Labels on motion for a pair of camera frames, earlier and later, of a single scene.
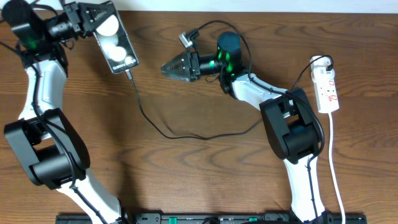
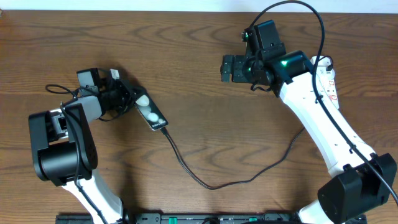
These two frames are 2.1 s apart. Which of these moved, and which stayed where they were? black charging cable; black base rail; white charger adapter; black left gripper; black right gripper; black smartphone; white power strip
Moved: black smartphone; black right gripper; black charging cable; black left gripper
Stayed: black base rail; white power strip; white charger adapter
